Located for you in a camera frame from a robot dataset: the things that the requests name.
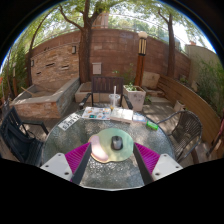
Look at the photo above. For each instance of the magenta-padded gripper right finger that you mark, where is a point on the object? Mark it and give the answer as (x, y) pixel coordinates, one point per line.
(165, 165)

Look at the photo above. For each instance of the dark wooden slatted chair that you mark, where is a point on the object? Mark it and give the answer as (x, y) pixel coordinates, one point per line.
(103, 85)

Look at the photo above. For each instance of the colourful picture sheet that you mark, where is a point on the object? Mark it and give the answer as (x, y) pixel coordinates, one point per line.
(96, 113)

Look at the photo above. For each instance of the thick forked tree trunk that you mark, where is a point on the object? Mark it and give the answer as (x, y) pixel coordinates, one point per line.
(84, 56)

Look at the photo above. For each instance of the black slatted armchair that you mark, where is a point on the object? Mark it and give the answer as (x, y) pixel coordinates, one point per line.
(16, 140)

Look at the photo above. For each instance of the brown wicker chair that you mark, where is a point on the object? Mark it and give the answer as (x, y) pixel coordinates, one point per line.
(186, 130)

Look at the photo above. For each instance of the dark wall lamp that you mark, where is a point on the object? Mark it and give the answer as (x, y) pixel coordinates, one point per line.
(32, 63)
(73, 49)

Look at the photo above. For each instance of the thin leaning tree trunk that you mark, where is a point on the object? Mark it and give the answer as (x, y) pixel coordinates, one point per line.
(30, 66)

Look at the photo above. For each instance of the slim tree trunk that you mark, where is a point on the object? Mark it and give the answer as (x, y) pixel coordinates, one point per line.
(171, 50)

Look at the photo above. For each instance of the beige stone slab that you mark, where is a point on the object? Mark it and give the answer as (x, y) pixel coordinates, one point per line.
(151, 80)

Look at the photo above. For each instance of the stone raised garden bed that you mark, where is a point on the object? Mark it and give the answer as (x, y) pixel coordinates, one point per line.
(40, 108)

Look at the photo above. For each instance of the small white planter pot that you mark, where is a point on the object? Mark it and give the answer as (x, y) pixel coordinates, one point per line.
(179, 106)

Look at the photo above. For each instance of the white wall utility box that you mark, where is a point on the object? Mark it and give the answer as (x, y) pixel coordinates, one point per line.
(96, 68)

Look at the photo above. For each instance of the dark grey computer mouse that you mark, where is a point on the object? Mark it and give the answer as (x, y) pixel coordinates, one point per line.
(117, 143)

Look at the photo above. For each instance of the white square planter with plant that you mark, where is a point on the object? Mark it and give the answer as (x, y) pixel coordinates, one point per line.
(136, 98)

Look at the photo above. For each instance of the small blue-white booklet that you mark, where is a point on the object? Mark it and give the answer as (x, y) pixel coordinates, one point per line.
(139, 118)

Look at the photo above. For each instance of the open white book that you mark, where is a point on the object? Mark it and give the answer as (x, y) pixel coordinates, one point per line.
(121, 115)

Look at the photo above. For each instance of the clear plastic cup with straw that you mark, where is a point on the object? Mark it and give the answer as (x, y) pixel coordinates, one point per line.
(114, 100)

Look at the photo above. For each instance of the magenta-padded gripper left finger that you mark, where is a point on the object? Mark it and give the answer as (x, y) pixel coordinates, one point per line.
(57, 164)

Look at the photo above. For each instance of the small green object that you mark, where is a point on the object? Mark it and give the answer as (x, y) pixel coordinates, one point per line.
(152, 125)

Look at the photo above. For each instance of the wooden garden lamp post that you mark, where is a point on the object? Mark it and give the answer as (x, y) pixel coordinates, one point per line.
(141, 60)

